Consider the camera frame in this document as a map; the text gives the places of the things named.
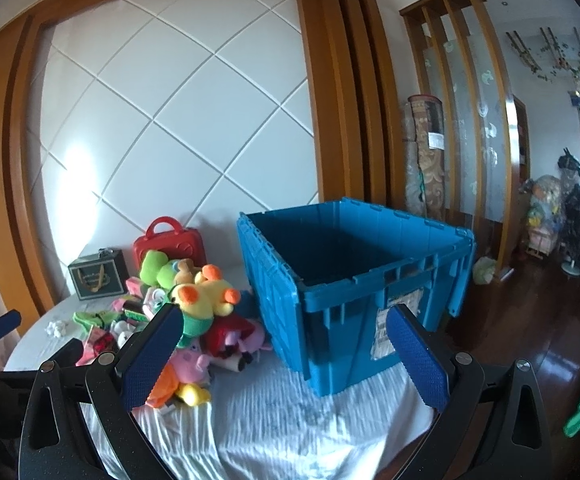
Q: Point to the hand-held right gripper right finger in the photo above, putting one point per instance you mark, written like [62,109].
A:
[417,360]

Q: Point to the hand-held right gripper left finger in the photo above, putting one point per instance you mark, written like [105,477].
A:
[152,355]

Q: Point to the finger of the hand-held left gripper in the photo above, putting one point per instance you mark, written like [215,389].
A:
[5,324]
[70,350]

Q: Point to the pile of plush toys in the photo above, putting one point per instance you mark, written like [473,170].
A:
[230,335]

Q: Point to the yellow duck plush toy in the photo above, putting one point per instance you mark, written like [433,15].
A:
[210,292]

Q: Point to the blue plastic storage crate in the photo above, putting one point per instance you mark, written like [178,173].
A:
[280,280]

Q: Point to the white cloth-covered desktop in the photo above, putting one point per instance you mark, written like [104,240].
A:
[270,425]

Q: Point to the dark green gift box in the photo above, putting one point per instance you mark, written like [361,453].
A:
[97,275]

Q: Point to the red toy suitcase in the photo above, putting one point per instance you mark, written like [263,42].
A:
[170,245]

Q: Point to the white and green bag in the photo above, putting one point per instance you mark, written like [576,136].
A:
[483,270]

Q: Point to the patterned rolled carpet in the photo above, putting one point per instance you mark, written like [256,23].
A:
[432,175]

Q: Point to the plastic wrapped rolled mat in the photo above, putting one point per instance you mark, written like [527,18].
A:
[412,160]

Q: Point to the clear bag of colourful toys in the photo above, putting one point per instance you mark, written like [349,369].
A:
[544,205]

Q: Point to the coat rack with dark clothes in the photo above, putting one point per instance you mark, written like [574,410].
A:
[574,200]

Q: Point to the wooden partition with frosted glass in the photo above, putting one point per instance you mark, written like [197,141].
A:
[469,125]

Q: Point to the hanging ceiling vine decoration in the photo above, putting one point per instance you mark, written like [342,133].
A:
[559,55]

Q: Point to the wooden wall panel frame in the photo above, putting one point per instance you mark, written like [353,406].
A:
[349,110]

